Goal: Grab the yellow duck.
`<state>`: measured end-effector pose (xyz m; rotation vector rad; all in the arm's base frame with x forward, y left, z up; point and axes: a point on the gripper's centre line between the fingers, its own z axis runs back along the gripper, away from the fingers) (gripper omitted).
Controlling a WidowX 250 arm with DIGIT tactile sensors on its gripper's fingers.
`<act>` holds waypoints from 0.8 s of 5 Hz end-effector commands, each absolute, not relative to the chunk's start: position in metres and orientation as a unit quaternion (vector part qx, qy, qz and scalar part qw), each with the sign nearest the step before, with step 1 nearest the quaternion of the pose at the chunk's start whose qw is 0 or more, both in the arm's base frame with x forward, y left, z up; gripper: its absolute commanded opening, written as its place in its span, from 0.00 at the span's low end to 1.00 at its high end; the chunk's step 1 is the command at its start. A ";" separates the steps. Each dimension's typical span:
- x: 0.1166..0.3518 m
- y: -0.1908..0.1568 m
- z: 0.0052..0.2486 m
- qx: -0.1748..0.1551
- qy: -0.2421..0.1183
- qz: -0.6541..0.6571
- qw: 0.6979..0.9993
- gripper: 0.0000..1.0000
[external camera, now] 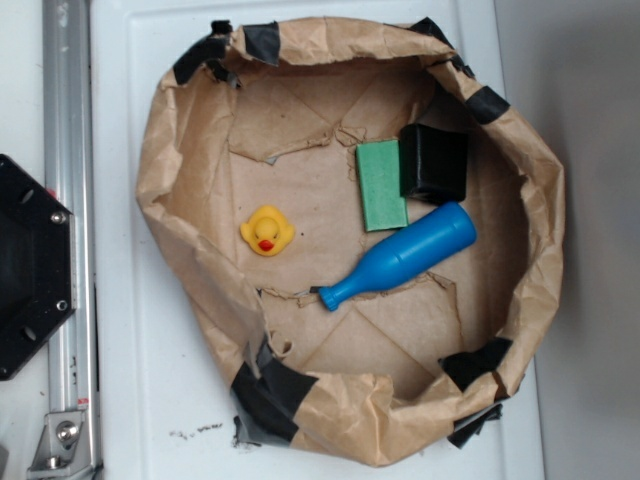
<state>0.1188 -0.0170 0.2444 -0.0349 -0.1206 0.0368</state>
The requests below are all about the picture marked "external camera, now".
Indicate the blue plastic bottle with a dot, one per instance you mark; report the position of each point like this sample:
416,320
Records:
404,255

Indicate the yellow rubber duck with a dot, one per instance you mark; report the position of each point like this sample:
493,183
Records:
267,232

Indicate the aluminium extrusion rail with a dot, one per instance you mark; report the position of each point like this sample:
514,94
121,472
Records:
74,399

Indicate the black cube block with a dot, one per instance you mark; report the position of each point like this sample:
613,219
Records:
433,164

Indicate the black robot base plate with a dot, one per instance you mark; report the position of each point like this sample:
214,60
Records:
36,267

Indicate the green sponge block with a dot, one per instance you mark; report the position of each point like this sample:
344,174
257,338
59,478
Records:
378,166

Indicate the metal corner bracket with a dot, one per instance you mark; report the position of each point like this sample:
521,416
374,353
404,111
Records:
63,451

